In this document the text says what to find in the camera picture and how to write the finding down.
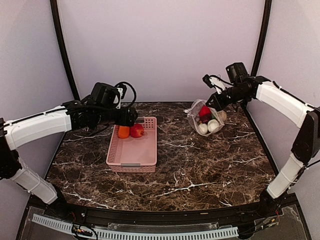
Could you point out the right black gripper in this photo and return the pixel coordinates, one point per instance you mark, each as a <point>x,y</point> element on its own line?
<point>219,105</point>

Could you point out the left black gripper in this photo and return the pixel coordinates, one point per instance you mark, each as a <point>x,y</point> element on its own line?
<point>123,120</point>

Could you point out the red tomato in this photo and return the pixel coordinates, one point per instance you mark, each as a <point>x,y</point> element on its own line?
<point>204,111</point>

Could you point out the yellow peach fruit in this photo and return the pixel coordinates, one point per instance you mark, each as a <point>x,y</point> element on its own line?
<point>222,115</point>

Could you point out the clear zip top bag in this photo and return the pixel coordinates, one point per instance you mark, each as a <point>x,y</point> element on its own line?
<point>193,117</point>

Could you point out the pale green radish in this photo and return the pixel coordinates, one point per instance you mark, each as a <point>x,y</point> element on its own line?
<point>212,125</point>

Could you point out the orange fruit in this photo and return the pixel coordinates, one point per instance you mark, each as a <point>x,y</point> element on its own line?
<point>123,132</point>

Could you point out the red pomegranate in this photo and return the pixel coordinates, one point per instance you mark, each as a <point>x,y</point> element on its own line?
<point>137,130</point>

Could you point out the pink perforated plastic basket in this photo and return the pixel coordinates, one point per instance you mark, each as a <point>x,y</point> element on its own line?
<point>134,155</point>

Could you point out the dark red apple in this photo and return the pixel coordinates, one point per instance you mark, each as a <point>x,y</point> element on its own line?
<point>204,119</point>

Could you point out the white wrinkled radish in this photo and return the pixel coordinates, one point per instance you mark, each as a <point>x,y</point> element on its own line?
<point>203,128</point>

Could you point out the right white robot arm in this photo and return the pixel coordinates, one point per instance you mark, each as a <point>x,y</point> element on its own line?
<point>303,116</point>

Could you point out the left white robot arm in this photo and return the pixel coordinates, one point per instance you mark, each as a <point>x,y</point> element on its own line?
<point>16,133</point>

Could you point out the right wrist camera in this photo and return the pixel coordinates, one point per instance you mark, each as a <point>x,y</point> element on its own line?
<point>213,81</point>

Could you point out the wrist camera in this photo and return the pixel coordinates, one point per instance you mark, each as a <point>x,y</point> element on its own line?
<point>213,81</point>
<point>120,93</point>

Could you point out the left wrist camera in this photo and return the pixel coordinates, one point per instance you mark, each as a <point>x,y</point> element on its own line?
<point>120,93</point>

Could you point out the right black frame post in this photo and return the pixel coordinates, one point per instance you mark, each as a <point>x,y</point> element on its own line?
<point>262,37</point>

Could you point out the black frame post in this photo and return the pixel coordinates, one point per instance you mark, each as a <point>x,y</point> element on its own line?
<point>62,48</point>
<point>262,37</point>

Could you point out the left black frame post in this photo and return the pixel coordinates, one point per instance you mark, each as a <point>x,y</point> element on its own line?
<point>62,48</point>

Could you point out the black front rail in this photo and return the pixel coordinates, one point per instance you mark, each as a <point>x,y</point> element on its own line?
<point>236,215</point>

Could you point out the white slotted cable duct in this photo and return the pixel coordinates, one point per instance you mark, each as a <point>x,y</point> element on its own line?
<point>117,231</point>

